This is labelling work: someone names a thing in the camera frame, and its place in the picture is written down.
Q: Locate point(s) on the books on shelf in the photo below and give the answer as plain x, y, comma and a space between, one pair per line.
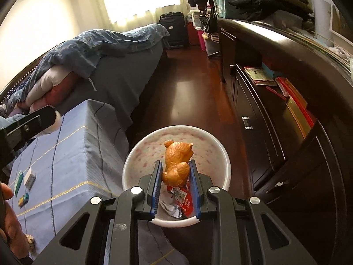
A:
280, 86

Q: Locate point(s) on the white pink-speckled trash bin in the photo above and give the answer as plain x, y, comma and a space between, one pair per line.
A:
210, 157

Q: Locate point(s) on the blue patterned duvet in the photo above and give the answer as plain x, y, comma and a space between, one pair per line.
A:
82, 53

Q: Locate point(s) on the folded pink red quilt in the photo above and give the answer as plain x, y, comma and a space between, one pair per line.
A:
51, 89

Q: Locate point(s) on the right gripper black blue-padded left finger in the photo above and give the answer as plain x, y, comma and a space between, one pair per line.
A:
102, 224

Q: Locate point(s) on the orange toy bear figurine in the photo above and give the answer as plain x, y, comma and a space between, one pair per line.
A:
177, 156

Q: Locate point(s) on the dark wooden headboard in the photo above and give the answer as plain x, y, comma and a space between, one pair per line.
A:
19, 80

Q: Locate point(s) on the pile of clothes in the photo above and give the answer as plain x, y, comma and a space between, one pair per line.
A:
15, 116

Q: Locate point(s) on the blue checked table cloth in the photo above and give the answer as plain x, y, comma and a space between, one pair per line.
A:
82, 159

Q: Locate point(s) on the dark wooden cabinet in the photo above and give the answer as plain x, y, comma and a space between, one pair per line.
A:
307, 182

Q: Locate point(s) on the small beige paper scrap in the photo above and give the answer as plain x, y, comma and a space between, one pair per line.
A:
31, 242

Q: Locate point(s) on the white pink glue stick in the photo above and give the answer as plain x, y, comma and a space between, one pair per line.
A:
55, 126

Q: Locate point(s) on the black suitcase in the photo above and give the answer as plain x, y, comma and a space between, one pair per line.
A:
175, 23

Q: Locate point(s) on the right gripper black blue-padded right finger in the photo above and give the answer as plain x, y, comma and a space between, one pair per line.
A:
244, 231

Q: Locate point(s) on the small white cardboard box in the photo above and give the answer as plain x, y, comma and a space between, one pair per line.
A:
29, 178

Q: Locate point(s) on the grey bed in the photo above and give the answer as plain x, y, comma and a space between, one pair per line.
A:
120, 77

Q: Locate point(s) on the teal colourful candy pack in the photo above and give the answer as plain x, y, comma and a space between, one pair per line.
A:
23, 200

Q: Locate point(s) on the person's left hand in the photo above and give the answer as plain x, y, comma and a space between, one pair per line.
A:
12, 232

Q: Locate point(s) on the red snack wrapper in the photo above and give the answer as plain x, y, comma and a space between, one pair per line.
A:
181, 201

